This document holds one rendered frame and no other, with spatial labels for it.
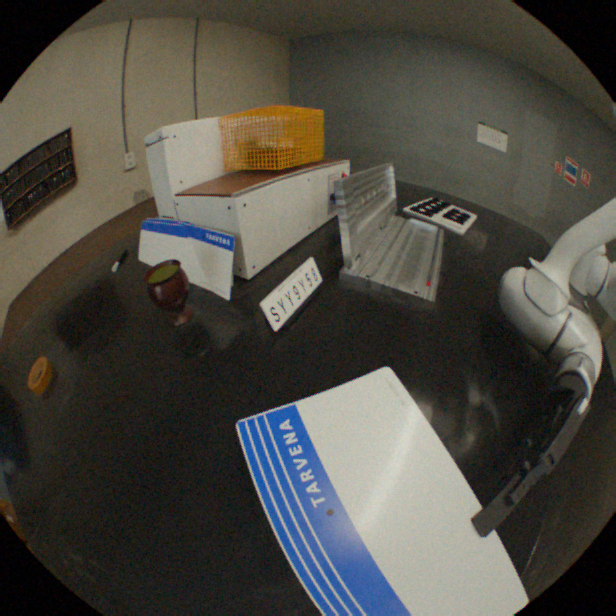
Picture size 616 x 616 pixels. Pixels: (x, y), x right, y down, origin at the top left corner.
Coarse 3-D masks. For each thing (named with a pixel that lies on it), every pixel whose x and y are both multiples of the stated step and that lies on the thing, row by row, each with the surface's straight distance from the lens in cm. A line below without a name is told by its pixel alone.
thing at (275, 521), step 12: (240, 420) 23; (240, 432) 22; (252, 456) 21; (252, 468) 21; (264, 492) 21; (264, 504) 21; (276, 516) 20; (276, 528) 21; (288, 540) 21; (288, 552) 21; (300, 564) 21; (300, 576) 21; (312, 588) 22; (324, 600) 22; (324, 612) 23
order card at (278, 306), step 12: (312, 264) 48; (300, 276) 44; (312, 276) 47; (276, 288) 40; (288, 288) 42; (300, 288) 44; (312, 288) 47; (264, 300) 38; (276, 300) 40; (288, 300) 42; (300, 300) 44; (264, 312) 38; (276, 312) 40; (288, 312) 42; (276, 324) 40
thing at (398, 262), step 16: (400, 224) 82; (416, 224) 86; (384, 240) 67; (400, 240) 70; (416, 240) 73; (432, 240) 76; (368, 256) 58; (384, 256) 60; (400, 256) 61; (416, 256) 63; (432, 256) 66; (352, 272) 52; (368, 272) 52; (384, 272) 53; (400, 272) 55; (416, 272) 57; (384, 288) 50; (400, 288) 49; (416, 288) 51; (432, 288) 52; (416, 304) 50; (432, 304) 49
